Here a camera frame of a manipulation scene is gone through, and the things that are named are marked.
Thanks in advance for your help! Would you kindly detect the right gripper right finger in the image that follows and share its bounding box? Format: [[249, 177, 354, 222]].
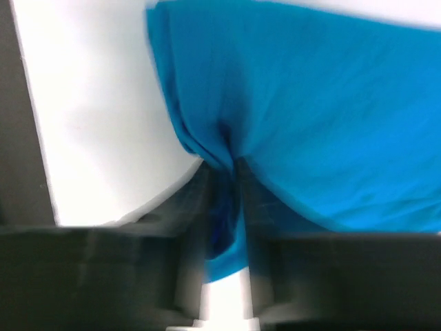
[[236, 159, 440, 330]]

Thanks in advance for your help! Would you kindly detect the blue t shirt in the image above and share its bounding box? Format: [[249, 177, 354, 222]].
[[146, 1, 440, 281]]

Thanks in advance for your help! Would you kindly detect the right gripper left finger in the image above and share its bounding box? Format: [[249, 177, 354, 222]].
[[1, 164, 213, 330]]

